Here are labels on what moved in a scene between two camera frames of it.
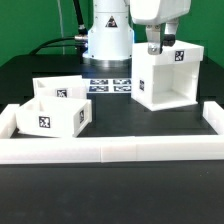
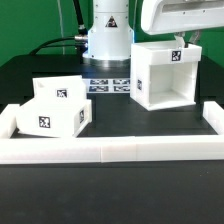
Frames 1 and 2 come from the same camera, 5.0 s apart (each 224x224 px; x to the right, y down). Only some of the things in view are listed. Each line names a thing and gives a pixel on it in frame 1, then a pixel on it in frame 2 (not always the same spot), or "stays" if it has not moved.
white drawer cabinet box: x=167 y=80 stays
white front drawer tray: x=58 y=116 stays
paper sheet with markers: x=108 y=85 stays
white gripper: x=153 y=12 → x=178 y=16
